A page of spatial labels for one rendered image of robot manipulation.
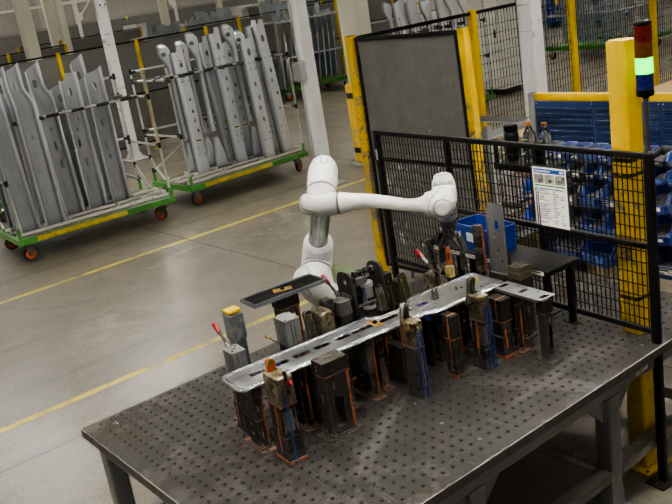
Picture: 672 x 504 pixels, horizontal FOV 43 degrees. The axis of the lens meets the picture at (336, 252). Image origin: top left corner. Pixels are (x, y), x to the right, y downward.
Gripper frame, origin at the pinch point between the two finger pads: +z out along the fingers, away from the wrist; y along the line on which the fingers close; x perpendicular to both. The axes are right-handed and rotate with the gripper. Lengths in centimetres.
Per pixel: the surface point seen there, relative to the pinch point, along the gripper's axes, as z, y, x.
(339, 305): 6, -16, -53
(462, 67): -60, -152, 154
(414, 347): 20, 21, -43
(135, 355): 113, -308, -59
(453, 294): 13.1, 3.5, -5.0
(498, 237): -4.1, 2.4, 26.5
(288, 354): 13, -4, -88
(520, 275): 10.8, 17.0, 23.8
